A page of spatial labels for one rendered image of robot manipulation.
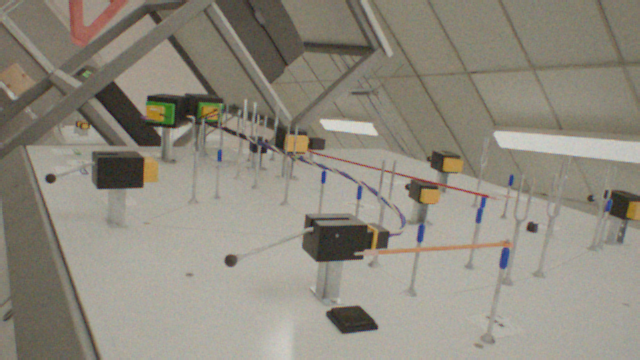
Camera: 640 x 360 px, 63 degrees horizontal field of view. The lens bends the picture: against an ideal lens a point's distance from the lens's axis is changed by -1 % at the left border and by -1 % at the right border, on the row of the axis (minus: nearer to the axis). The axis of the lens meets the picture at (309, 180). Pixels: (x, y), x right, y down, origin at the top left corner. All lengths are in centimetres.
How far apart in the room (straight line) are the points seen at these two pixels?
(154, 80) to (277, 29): 641
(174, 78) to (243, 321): 756
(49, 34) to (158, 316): 743
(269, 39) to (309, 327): 120
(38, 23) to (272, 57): 644
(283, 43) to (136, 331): 125
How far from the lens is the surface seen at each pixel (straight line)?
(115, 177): 75
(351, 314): 55
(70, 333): 52
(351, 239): 56
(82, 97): 139
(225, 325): 53
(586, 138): 384
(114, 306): 56
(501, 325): 62
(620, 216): 103
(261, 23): 160
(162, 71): 800
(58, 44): 789
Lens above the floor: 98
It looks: 14 degrees up
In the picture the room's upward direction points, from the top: 47 degrees clockwise
